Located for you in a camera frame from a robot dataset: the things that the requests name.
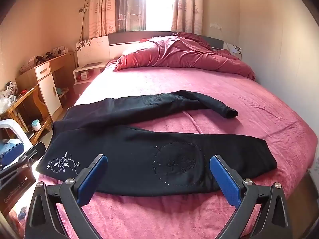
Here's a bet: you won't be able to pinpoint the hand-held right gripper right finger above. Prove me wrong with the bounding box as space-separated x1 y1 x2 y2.
209 154 293 239

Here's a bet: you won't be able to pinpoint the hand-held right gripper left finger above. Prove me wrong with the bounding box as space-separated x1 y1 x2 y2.
24 154 109 239

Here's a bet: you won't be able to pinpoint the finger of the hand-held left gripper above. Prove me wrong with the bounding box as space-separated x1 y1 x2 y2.
0 143 24 166
17 142 47 166

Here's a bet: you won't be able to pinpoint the black pants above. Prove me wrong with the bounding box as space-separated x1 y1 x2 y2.
35 90 278 197

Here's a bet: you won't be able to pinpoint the white plastic stool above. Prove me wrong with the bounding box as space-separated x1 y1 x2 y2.
0 119 33 152

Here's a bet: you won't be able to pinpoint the white plastic bag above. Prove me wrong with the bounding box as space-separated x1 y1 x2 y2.
0 97 18 113

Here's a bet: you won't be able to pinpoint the wooden desk shelf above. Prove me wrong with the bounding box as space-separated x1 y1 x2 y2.
0 85 54 145

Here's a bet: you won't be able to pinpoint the wooden desk with white cabinet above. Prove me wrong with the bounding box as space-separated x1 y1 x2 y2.
16 51 76 122

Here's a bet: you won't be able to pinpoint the bed with pink sheet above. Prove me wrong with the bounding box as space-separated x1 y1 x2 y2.
53 57 318 239

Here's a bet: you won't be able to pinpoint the black items on desk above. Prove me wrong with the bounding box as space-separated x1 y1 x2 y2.
35 52 57 64

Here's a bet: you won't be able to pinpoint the white nightstand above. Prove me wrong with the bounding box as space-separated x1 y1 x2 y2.
73 61 106 97

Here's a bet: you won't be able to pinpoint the red duvet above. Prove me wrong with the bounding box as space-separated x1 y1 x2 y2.
114 32 256 80

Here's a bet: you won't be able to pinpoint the patterned beige curtain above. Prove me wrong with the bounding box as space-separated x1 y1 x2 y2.
171 0 203 34
88 0 146 36

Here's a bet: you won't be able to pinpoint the bright window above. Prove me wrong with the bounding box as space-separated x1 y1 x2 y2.
142 0 178 31

